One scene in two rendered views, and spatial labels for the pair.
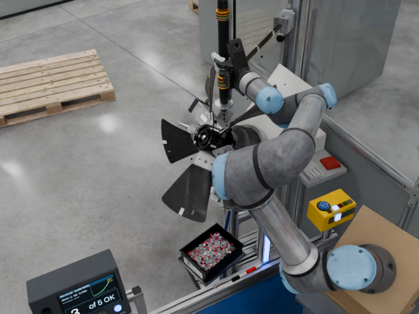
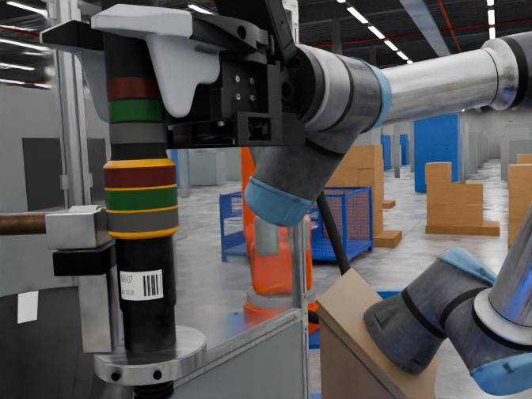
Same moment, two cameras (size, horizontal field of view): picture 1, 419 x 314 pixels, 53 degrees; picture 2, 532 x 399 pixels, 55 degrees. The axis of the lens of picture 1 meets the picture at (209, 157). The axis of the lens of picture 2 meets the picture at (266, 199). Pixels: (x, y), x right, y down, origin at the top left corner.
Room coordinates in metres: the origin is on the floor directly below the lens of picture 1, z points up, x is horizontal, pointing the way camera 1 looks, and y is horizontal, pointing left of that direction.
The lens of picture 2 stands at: (1.43, 0.25, 1.55)
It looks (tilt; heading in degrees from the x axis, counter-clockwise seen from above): 5 degrees down; 241
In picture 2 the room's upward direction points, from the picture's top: 2 degrees counter-clockwise
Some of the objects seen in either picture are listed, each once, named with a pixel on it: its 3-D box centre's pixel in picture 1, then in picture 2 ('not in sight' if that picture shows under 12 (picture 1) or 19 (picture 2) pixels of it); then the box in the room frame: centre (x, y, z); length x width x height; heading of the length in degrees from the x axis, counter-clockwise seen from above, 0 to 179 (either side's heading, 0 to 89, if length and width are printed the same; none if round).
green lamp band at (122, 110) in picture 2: not in sight; (136, 112); (1.35, -0.06, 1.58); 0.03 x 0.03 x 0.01
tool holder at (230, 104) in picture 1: (224, 92); (131, 286); (1.36, -0.07, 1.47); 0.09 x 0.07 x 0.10; 150
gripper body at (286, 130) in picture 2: (239, 75); (245, 91); (1.25, -0.11, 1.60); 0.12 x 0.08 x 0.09; 25
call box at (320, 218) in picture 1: (330, 210); not in sight; (1.15, -0.48, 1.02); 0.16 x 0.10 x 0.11; 115
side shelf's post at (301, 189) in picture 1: (297, 212); not in sight; (1.69, -0.51, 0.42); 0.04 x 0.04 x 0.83; 25
